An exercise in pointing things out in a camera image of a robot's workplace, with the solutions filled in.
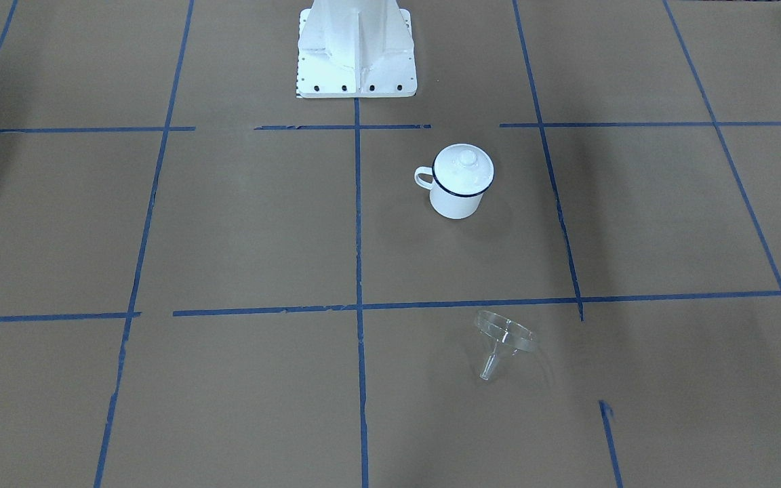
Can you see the white cup lid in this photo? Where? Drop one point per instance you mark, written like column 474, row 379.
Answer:
column 464, row 170

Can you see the white enamel cup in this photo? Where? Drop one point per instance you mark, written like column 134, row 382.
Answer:
column 443, row 202

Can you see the clear plastic funnel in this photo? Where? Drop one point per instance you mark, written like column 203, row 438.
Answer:
column 504, row 339

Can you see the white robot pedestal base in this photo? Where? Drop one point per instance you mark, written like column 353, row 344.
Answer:
column 349, row 49

